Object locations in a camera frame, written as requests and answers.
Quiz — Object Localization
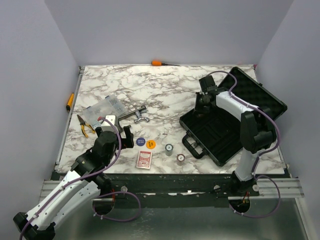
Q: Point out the black poker set case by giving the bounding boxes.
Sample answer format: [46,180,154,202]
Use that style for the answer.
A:
[179,67,288,167]

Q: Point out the aluminium extrusion rail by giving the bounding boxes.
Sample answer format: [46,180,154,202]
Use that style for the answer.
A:
[38,176,305,201]

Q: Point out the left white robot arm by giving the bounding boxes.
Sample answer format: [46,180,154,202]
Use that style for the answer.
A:
[13,126,134,240]

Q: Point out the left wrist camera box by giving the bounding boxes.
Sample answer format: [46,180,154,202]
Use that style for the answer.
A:
[101,114,118,132]

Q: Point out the chrome faucet tap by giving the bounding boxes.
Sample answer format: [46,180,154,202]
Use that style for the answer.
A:
[134,111,150,124]

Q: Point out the blue poker chip stack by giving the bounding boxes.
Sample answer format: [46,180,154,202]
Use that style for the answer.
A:
[165,143,174,157]

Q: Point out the yellow handled pliers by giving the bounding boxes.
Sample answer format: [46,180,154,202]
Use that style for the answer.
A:
[76,114,96,138]

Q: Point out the clear plastic parts box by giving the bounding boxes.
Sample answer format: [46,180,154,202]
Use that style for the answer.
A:
[82,94,127,129]

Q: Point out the orange tool at left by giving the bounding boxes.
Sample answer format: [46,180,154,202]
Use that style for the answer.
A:
[65,93,75,112]

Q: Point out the red playing card deck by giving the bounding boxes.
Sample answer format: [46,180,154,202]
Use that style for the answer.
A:
[136,150,152,170]

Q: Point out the blue small blind button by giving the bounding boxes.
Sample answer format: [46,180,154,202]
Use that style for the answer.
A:
[136,137,146,147]

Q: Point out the orange big blind button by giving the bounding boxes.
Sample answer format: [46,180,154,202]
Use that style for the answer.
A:
[145,140,156,150]

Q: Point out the grey metal clamp bar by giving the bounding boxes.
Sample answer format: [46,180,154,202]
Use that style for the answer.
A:
[116,105,147,133]

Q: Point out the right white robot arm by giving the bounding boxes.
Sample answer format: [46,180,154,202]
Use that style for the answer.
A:
[194,75,279,196]

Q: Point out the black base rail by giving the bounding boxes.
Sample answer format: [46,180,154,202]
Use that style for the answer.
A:
[49,171,261,210]

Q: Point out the orange screwdriver at back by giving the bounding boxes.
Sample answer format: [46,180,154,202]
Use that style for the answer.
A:
[151,60,179,67]

